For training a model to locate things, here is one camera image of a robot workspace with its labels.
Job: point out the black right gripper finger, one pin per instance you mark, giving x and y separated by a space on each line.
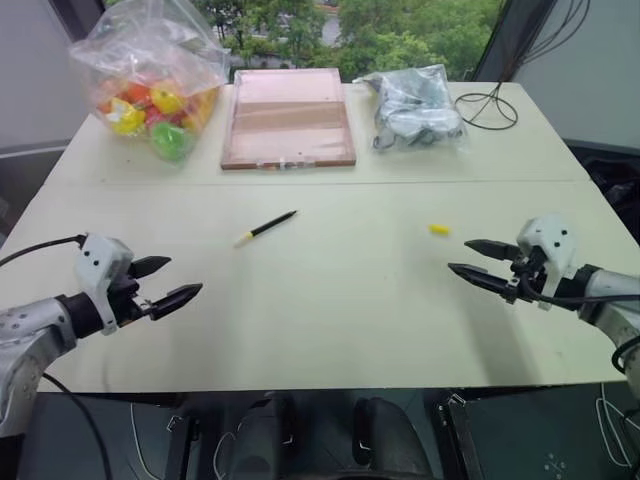
492 248
482 278

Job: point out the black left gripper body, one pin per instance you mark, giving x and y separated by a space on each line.
126 300

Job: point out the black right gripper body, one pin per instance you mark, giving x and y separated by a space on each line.
529 280

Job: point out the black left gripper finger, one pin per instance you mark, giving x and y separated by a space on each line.
152 265
175 300

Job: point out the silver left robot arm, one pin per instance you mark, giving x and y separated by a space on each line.
30 330

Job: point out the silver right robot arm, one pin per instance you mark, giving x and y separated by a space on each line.
612 300

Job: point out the yellow cylindrical block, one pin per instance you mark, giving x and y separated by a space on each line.
439 229

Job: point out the black pencil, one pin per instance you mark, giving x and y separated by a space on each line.
267 228

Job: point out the green plastic toy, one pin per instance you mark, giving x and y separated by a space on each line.
172 141

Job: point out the black bag beside table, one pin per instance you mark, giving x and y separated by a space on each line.
612 185

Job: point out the large yellow plastic toy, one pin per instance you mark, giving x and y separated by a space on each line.
125 116

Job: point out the black case under table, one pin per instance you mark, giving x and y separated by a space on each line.
525 435

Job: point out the clear bag of grey parts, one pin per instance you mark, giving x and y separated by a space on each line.
417 107

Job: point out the small yellow plastic toy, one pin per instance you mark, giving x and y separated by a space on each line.
167 99

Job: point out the orange plastic toy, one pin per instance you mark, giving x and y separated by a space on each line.
137 93

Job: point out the pink wooden tray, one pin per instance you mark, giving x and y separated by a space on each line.
289 120

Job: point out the clear bag of colourful toys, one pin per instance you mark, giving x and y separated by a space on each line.
150 65

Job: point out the green trees outside window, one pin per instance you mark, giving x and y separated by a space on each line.
360 35

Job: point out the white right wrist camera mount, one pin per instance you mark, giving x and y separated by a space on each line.
552 240

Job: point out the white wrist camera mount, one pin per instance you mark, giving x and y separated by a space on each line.
552 240
95 265

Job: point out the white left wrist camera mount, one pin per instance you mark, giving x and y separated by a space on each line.
95 265

